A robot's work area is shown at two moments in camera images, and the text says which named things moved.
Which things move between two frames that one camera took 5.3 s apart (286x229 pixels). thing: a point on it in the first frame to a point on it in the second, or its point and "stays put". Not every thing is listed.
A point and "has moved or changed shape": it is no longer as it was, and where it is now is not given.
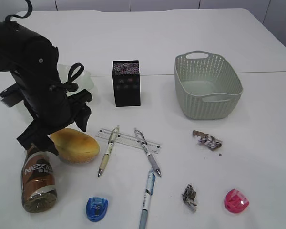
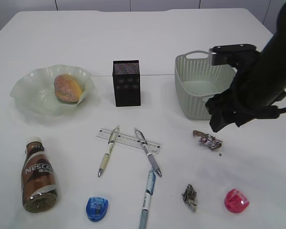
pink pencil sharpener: [235, 201] stays put
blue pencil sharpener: [96, 207] stays put
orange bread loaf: [75, 146] has moved or changed shape
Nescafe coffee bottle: [38, 183] stays put
